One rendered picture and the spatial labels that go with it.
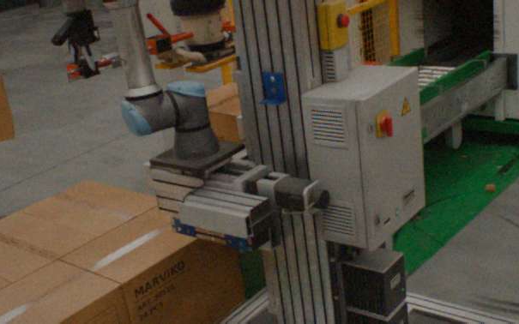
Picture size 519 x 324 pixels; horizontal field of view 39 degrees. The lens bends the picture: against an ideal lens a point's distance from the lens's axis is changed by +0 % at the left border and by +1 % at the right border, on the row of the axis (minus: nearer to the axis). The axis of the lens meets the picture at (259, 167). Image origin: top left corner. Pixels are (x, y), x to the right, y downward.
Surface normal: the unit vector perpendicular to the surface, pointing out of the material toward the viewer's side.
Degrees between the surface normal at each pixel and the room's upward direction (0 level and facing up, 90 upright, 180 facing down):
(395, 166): 90
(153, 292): 90
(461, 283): 0
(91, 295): 0
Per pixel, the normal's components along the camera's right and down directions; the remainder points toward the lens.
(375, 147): 0.78, 0.13
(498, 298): -0.13, -0.92
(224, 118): -0.68, 0.35
